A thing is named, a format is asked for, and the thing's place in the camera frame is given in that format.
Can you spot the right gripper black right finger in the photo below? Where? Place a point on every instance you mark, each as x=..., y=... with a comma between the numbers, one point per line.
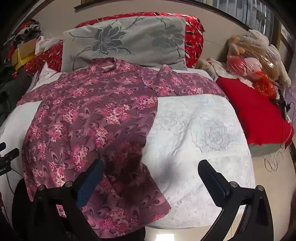
x=256, y=222

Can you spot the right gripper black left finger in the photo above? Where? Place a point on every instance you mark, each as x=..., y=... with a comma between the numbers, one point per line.
x=55, y=213

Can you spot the pink floral shirt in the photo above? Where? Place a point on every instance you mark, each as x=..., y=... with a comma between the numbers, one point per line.
x=105, y=112

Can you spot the pile of clothes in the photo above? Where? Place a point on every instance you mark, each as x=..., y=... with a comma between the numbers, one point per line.
x=29, y=29

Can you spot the black bag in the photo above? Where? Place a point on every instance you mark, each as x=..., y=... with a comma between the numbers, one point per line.
x=12, y=92

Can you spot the red blanket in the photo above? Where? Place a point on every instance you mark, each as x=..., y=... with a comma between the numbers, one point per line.
x=261, y=119

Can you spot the white quilted bedspread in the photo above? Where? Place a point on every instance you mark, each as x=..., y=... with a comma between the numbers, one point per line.
x=186, y=130

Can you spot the grey floral pillow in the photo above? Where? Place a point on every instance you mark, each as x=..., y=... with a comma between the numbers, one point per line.
x=150, y=41

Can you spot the red patterned pillow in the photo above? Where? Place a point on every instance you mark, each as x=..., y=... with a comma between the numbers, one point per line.
x=194, y=30

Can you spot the window with metal bars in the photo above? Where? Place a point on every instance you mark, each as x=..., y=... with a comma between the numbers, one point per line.
x=252, y=13

